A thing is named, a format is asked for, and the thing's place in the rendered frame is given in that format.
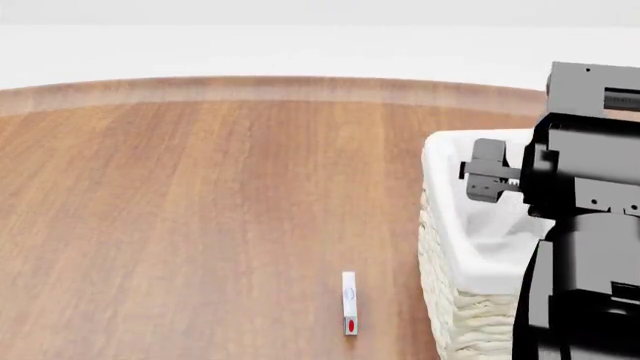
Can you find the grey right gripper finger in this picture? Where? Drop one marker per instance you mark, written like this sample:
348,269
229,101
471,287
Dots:
580,93
487,172

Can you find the white cloth basket liner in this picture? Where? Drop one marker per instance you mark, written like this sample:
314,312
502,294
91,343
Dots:
480,240

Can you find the cream woven wicker basket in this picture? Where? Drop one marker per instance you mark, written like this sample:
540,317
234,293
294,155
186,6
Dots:
465,322

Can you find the white tomato sauce box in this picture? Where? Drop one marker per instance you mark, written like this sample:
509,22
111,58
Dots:
350,303

